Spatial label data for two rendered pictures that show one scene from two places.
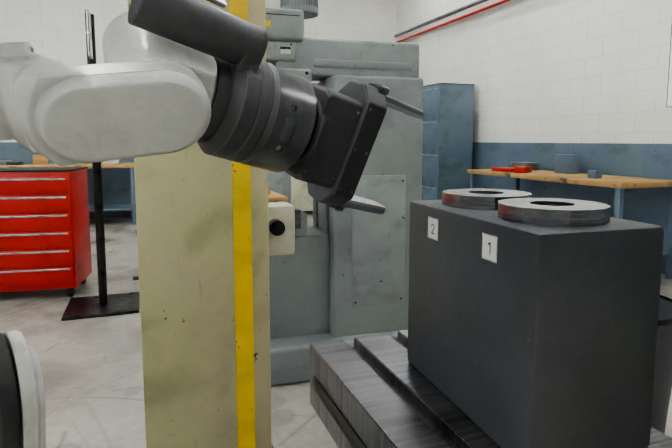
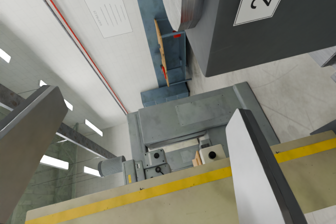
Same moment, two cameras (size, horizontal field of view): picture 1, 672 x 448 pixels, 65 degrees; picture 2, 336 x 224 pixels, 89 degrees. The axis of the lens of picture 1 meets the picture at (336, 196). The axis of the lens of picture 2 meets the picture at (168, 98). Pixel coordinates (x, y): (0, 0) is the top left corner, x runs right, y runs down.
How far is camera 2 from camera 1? 0.46 m
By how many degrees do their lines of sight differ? 12
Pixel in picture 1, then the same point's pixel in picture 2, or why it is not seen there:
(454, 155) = (164, 92)
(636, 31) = (112, 47)
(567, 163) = (157, 56)
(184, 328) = not seen: hidden behind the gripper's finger
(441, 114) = (152, 100)
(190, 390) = (308, 182)
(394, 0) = (119, 125)
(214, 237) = (228, 187)
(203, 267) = not seen: hidden behind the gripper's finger
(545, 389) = not seen: outside the picture
